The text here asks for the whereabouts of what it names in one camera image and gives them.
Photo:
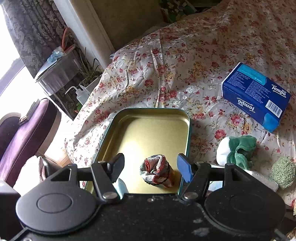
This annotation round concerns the white and green plush toy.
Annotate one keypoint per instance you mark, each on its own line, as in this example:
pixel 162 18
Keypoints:
pixel 236 150

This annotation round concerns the gold metal tin tray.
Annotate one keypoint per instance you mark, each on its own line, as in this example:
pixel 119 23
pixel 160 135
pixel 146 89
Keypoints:
pixel 142 132

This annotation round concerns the red striped sock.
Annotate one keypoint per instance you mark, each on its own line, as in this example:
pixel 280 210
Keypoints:
pixel 156 171

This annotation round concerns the floral bed sheet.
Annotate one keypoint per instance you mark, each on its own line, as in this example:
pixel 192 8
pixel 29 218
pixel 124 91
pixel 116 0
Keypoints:
pixel 183 65

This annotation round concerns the blue Tempo tissue pack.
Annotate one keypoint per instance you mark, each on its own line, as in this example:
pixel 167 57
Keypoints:
pixel 255 94

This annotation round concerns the silver round side table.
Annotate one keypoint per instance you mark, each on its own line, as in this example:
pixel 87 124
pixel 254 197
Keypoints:
pixel 58 78

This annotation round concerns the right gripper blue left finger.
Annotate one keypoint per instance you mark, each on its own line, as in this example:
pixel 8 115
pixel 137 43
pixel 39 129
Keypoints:
pixel 115 167

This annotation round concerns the purple upholstered stool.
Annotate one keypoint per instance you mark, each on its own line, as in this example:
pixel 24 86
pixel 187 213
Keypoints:
pixel 21 142

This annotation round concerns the green fuzzy ball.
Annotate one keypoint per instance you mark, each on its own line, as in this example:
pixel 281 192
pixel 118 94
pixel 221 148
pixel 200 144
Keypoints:
pixel 283 172

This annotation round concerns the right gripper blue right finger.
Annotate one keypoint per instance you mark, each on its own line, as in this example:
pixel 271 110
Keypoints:
pixel 185 167

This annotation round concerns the white squeeze bottle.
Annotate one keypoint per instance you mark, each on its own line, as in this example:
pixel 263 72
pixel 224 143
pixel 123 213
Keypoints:
pixel 82 93

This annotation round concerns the potted green plant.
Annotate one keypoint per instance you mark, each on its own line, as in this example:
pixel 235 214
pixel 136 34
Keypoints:
pixel 89 71

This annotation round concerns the white tissue pack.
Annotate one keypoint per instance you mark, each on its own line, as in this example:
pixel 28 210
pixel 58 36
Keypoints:
pixel 269 182

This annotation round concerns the patterned grey curtain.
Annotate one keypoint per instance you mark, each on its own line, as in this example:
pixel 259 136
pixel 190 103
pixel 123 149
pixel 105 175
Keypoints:
pixel 36 29

